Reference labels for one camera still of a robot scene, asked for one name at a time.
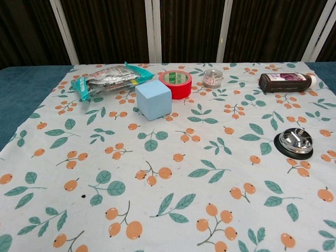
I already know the small clear round jar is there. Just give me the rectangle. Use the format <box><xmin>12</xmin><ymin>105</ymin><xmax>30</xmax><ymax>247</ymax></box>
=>
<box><xmin>203</xmin><ymin>69</ymin><xmax>223</xmax><ymax>88</ymax></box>

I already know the white fruit-print tablecloth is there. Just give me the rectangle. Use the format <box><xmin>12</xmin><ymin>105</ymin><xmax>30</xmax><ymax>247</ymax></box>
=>
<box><xmin>0</xmin><ymin>61</ymin><xmax>336</xmax><ymax>252</ymax></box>

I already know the white screen frame post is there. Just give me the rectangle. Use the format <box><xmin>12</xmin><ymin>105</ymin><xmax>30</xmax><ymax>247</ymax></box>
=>
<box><xmin>144</xmin><ymin>0</ymin><xmax>162</xmax><ymax>64</ymax></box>
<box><xmin>216</xmin><ymin>0</ymin><xmax>234</xmax><ymax>63</ymax></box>
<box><xmin>301</xmin><ymin>0</ymin><xmax>336</xmax><ymax>62</ymax></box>
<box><xmin>49</xmin><ymin>0</ymin><xmax>80</xmax><ymax>65</ymax></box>

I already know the dark brown sauce bottle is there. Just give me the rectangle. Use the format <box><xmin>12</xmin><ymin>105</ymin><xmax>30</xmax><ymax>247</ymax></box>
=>
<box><xmin>258</xmin><ymin>72</ymin><xmax>317</xmax><ymax>94</ymax></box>

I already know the silver call bell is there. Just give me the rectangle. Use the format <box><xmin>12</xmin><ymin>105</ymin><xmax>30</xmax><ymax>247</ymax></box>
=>
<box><xmin>273</xmin><ymin>128</ymin><xmax>314</xmax><ymax>159</ymax></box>

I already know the teal silver snack bag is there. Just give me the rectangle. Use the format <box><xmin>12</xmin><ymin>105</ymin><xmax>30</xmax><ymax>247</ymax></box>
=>
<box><xmin>70</xmin><ymin>61</ymin><xmax>155</xmax><ymax>102</ymax></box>

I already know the light blue cube block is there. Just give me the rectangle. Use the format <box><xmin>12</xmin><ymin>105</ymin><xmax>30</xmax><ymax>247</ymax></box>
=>
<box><xmin>134</xmin><ymin>80</ymin><xmax>173</xmax><ymax>122</ymax></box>

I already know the red tape roll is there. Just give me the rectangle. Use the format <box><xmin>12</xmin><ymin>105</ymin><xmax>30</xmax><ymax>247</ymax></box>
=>
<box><xmin>158</xmin><ymin>70</ymin><xmax>193</xmax><ymax>100</ymax></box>

